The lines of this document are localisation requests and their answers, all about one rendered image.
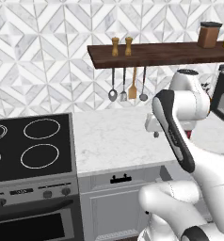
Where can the wooden hanging spatula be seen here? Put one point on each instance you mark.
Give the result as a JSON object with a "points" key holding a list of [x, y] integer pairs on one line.
{"points": [[132, 91]]}

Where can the dark wooden wall shelf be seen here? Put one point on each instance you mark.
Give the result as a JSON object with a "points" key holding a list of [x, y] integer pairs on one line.
{"points": [[161, 54]]}

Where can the steel oven door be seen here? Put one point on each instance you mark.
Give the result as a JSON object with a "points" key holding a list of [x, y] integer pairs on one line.
{"points": [[71, 226]]}

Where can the black glass hob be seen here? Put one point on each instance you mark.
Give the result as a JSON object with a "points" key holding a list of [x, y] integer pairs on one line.
{"points": [[29, 147]]}

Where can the wooden salt shaker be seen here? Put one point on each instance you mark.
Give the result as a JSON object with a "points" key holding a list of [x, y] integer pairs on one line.
{"points": [[115, 47]]}

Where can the steel hanging ladle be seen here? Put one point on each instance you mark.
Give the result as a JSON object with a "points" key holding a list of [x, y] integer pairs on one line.
{"points": [[143, 96]]}

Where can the grey open drawer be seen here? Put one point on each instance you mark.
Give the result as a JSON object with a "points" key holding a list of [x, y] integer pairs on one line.
{"points": [[172, 172]]}

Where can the grey cupboard door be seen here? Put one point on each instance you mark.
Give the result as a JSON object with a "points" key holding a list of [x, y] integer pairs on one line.
{"points": [[114, 213]]}

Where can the dark round oven knob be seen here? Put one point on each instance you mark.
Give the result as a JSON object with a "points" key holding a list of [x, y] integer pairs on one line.
{"points": [[66, 191], [47, 194], [1, 202]]}

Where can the wooden pepper shaker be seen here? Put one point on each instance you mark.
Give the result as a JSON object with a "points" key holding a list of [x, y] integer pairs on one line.
{"points": [[128, 46]]}

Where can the grey drawer front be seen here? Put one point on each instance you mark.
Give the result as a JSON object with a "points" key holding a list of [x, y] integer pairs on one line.
{"points": [[98, 181]]}

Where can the steel hanging spoon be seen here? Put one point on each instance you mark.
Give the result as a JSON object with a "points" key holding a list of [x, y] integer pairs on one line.
{"points": [[113, 94]]}

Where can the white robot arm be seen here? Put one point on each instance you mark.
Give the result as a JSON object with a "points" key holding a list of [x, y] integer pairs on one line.
{"points": [[179, 106]]}

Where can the steel oven control panel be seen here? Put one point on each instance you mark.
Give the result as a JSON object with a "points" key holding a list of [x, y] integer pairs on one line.
{"points": [[32, 192]]}

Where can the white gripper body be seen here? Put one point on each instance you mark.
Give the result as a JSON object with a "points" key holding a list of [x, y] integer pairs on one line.
{"points": [[151, 123]]}

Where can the red object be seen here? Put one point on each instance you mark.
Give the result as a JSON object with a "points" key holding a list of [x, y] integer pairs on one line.
{"points": [[188, 134]]}

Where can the steel hanging slotted turner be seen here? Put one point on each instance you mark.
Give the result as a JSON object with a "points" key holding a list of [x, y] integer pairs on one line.
{"points": [[123, 95]]}

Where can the brown jar with black lid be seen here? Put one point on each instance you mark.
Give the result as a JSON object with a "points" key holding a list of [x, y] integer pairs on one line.
{"points": [[208, 35]]}

